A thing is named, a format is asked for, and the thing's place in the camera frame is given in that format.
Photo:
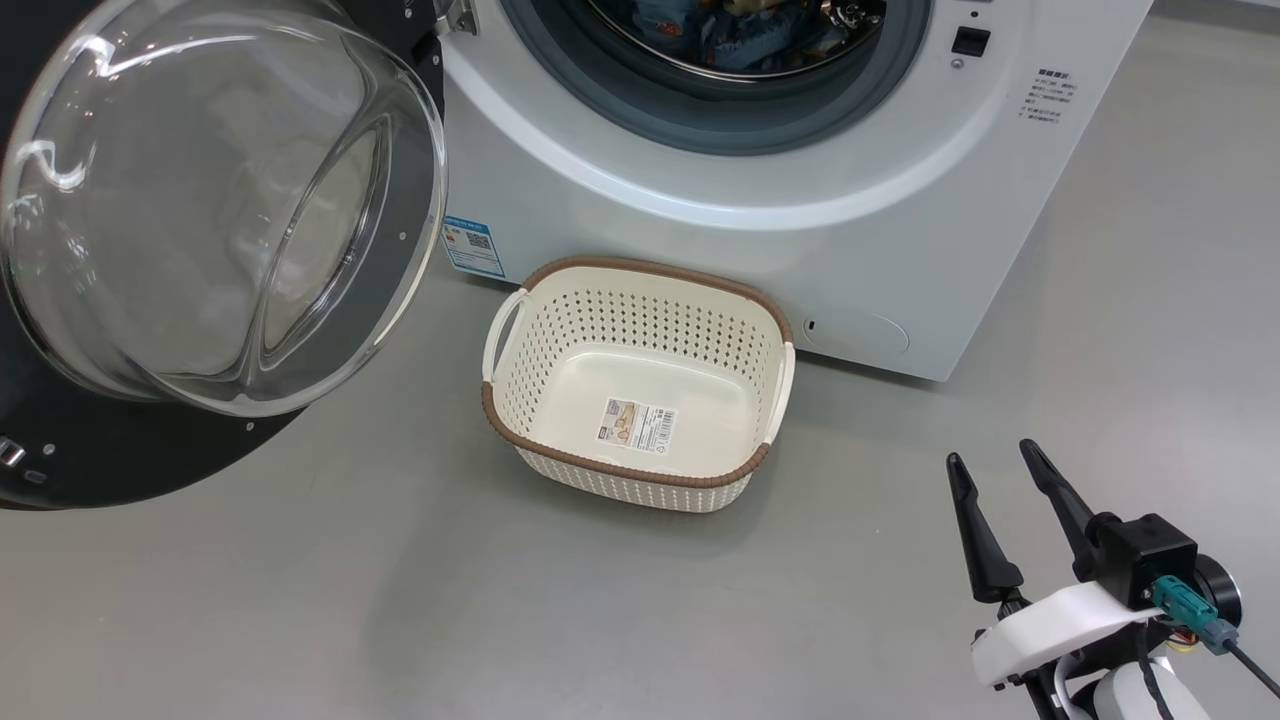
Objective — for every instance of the teal right camera connector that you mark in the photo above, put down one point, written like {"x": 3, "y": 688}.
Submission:
{"x": 1185, "y": 600}

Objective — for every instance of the black glass washing machine door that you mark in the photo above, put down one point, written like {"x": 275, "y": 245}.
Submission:
{"x": 100, "y": 450}

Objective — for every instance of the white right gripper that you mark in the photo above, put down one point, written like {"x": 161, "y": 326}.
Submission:
{"x": 1050, "y": 625}

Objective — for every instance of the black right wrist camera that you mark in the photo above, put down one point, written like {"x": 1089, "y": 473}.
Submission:
{"x": 1150, "y": 560}

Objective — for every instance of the white washing machine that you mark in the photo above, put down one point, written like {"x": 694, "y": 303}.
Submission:
{"x": 700, "y": 260}

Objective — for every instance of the oval washer filter cover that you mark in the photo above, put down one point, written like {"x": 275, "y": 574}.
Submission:
{"x": 860, "y": 332}

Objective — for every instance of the metal door hinge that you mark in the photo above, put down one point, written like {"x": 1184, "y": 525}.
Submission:
{"x": 455, "y": 18}

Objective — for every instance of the blue energy label sticker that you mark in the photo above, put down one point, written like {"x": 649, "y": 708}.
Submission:
{"x": 472, "y": 247}

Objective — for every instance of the basket product label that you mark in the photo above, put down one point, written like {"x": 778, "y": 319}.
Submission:
{"x": 638, "y": 424}

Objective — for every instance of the cream perforated laundry basket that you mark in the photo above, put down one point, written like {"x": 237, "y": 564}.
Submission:
{"x": 620, "y": 320}

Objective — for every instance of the blue patterned garment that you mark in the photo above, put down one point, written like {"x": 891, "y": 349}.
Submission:
{"x": 860, "y": 20}

